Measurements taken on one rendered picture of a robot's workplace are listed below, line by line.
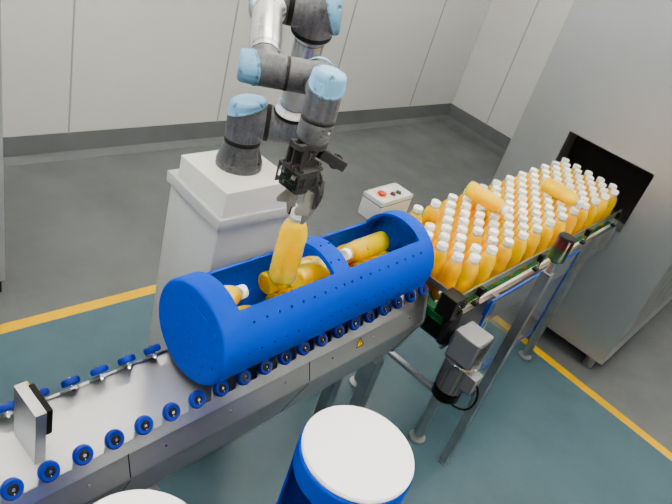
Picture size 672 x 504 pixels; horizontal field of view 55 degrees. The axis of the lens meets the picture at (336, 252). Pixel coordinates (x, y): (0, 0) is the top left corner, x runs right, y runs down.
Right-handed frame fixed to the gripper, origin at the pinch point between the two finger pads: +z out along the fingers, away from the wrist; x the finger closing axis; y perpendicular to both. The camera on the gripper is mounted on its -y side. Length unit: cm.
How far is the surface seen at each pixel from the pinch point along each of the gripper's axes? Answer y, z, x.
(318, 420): 6, 41, 28
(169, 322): 19.8, 38.6, -15.9
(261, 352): 7.9, 36.0, 6.6
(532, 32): -501, 34, -192
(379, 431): -5, 41, 39
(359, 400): -65, 103, 1
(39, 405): 59, 36, -5
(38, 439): 60, 44, -3
